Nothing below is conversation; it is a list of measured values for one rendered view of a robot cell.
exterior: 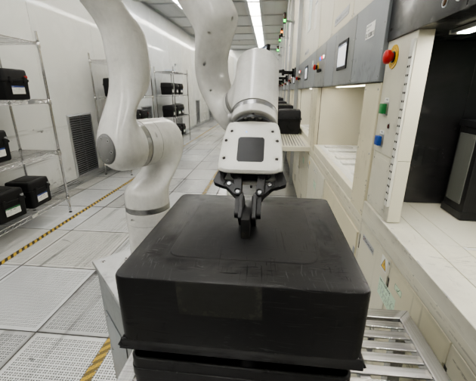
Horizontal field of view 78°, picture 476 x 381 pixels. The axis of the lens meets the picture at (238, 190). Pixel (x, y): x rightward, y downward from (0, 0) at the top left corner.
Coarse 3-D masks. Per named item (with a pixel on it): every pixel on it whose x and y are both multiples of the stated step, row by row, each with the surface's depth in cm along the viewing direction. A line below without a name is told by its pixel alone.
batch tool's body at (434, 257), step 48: (432, 0) 67; (432, 48) 91; (384, 96) 95; (432, 96) 96; (384, 144) 94; (432, 144) 100; (384, 192) 93; (432, 192) 105; (384, 240) 90; (432, 240) 80; (432, 288) 64; (432, 336) 63
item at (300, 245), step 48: (144, 240) 41; (192, 240) 41; (240, 240) 41; (288, 240) 41; (336, 240) 41; (144, 288) 33; (192, 288) 32; (240, 288) 32; (288, 288) 31; (336, 288) 31; (144, 336) 35; (192, 336) 35; (240, 336) 34; (288, 336) 33; (336, 336) 32
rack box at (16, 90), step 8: (0, 72) 247; (8, 72) 254; (16, 72) 261; (24, 72) 270; (0, 80) 248; (8, 80) 253; (16, 80) 260; (24, 80) 268; (0, 88) 251; (8, 88) 254; (16, 88) 262; (24, 88) 270; (0, 96) 254; (8, 96) 255; (16, 96) 262; (24, 96) 271
